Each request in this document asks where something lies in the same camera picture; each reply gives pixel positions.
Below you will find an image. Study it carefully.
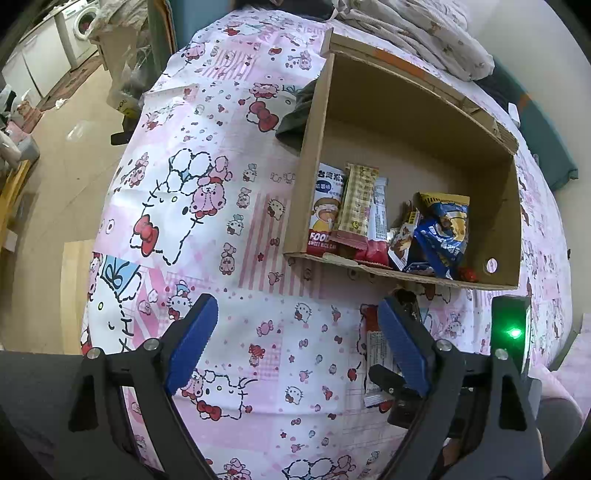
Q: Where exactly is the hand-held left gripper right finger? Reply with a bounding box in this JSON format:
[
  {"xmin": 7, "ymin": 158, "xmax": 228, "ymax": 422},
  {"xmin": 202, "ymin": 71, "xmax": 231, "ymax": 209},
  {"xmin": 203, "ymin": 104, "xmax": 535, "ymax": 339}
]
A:
[{"xmin": 378, "ymin": 295, "xmax": 539, "ymax": 480}]

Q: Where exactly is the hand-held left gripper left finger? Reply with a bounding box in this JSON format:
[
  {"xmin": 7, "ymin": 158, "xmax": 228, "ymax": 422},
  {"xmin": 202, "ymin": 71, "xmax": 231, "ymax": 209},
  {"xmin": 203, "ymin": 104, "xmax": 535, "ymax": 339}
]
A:
[{"xmin": 68, "ymin": 293, "xmax": 220, "ymax": 480}]

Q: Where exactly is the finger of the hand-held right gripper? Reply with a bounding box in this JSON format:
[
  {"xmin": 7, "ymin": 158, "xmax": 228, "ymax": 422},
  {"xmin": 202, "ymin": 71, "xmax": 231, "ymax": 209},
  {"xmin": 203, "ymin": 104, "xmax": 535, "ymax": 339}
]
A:
[{"xmin": 368, "ymin": 364, "xmax": 419, "ymax": 402}]

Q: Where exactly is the red white label snack packet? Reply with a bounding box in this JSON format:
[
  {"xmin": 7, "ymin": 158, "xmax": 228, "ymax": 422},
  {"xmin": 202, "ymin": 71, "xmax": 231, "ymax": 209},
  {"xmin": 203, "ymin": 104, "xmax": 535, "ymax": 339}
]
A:
[{"xmin": 364, "ymin": 318, "xmax": 400, "ymax": 408}]

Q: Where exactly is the dark blue snack packet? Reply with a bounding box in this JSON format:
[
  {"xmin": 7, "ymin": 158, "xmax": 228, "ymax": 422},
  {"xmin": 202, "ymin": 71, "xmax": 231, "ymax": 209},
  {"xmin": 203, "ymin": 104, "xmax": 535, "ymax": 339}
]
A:
[{"xmin": 404, "ymin": 222, "xmax": 467, "ymax": 280}]

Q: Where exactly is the blue yellow snack packet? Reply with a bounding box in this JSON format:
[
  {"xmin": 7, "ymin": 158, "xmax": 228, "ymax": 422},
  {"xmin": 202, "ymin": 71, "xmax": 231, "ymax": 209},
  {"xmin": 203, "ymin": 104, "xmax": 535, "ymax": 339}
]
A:
[{"xmin": 418, "ymin": 191, "xmax": 471, "ymax": 245}]

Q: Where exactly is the white red rice cake packet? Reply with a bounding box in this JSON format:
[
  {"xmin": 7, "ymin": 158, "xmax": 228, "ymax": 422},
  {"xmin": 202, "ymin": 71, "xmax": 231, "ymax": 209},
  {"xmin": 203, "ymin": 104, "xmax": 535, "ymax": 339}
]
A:
[{"xmin": 306, "ymin": 162, "xmax": 347, "ymax": 258}]

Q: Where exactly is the beige cracker packet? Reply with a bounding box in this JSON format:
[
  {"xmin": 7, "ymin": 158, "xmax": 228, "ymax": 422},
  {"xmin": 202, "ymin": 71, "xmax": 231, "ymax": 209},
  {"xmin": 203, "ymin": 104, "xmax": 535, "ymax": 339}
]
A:
[{"xmin": 330, "ymin": 162, "xmax": 380, "ymax": 250}]

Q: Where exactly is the cardboard box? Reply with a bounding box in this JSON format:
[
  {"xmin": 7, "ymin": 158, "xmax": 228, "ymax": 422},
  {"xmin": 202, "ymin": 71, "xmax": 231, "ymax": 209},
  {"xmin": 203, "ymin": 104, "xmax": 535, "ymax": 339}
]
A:
[{"xmin": 283, "ymin": 28, "xmax": 522, "ymax": 291}]

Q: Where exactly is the small white snack packet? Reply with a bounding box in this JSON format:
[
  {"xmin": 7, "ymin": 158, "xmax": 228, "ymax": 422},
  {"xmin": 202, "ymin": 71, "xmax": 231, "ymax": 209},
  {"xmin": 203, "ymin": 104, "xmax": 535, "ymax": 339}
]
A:
[{"xmin": 388, "ymin": 200, "xmax": 421, "ymax": 271}]

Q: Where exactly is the person's right leg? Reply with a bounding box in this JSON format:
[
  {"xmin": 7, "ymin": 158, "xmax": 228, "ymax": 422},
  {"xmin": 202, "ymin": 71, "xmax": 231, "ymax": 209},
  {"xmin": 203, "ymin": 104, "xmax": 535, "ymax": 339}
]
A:
[{"xmin": 531, "ymin": 392, "xmax": 585, "ymax": 480}]

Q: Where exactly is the pink printed blanket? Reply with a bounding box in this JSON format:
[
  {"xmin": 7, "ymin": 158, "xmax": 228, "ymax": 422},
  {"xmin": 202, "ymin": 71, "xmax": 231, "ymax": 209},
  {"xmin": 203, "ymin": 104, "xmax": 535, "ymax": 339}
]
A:
[{"xmin": 81, "ymin": 0, "xmax": 573, "ymax": 480}]

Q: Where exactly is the dark cloth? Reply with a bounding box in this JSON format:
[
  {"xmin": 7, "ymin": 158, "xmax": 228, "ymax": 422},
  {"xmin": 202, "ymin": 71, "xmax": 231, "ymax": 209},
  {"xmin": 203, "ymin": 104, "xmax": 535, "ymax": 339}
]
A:
[{"xmin": 276, "ymin": 80, "xmax": 319, "ymax": 148}]

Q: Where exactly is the cardboard carton with plastic bag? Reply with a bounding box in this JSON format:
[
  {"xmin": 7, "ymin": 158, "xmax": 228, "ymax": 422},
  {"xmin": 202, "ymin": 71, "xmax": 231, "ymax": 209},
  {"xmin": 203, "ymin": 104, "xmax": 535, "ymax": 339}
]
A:
[{"xmin": 90, "ymin": 18, "xmax": 153, "ymax": 116}]

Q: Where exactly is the white patterned quilt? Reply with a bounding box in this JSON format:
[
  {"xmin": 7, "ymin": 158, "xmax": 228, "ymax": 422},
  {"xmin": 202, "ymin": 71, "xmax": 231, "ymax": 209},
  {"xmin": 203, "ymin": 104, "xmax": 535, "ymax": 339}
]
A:
[{"xmin": 332, "ymin": 0, "xmax": 495, "ymax": 81}]

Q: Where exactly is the white cabinet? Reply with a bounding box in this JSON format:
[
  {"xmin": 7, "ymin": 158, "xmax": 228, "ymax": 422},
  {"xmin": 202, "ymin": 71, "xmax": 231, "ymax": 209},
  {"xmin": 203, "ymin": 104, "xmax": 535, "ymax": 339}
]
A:
[{"xmin": 2, "ymin": 14, "xmax": 70, "ymax": 97}]

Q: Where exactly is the white washing machine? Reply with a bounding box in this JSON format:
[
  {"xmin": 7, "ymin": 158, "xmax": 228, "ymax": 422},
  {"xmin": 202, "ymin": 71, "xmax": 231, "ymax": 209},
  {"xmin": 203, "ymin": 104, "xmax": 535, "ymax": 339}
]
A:
[{"xmin": 60, "ymin": 0, "xmax": 102, "ymax": 65}]

